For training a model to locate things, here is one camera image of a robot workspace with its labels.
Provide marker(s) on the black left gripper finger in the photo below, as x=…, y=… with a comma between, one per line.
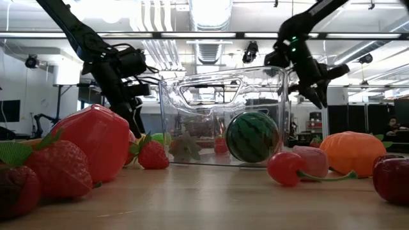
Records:
x=124, y=118
x=139, y=111

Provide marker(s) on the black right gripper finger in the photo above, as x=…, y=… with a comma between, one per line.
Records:
x=324, y=92
x=311, y=96

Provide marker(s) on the yellow plastic lemon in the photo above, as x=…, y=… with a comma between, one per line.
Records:
x=140, y=137

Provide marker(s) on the round red plastic tomato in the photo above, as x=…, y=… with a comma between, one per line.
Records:
x=131, y=143

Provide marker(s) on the red plastic bell pepper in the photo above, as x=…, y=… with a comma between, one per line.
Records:
x=96, y=143

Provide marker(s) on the small pink plastic fruit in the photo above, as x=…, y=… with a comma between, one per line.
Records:
x=311, y=163

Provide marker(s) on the orange plastic tangerine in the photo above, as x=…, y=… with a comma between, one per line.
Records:
x=353, y=153

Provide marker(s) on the green striped plastic watermelon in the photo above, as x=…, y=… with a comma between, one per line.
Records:
x=252, y=137

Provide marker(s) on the bright red plastic cherry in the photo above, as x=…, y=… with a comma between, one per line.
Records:
x=284, y=169

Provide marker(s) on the dark red plastic cherry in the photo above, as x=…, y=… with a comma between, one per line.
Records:
x=16, y=191
x=388, y=156

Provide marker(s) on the dark red apple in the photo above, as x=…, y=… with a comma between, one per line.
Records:
x=391, y=180

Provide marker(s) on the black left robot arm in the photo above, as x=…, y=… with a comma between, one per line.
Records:
x=80, y=35

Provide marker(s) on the black background robot arm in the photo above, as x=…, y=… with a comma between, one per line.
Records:
x=40, y=123

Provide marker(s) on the clear plastic tupperware container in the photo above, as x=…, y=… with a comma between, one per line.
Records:
x=271, y=96

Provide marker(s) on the shelf with boxes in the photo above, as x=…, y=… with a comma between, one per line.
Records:
x=314, y=124

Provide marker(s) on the black partition panels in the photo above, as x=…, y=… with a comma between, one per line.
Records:
x=358, y=121

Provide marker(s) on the person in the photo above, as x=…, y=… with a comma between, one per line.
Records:
x=392, y=124

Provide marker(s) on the black ceiling mounted camera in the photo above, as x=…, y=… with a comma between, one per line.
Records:
x=250, y=52
x=365, y=58
x=32, y=61

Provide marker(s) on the silver ceiling duct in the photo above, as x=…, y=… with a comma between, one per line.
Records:
x=211, y=19

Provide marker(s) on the black wall monitor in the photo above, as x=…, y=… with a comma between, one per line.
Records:
x=9, y=110

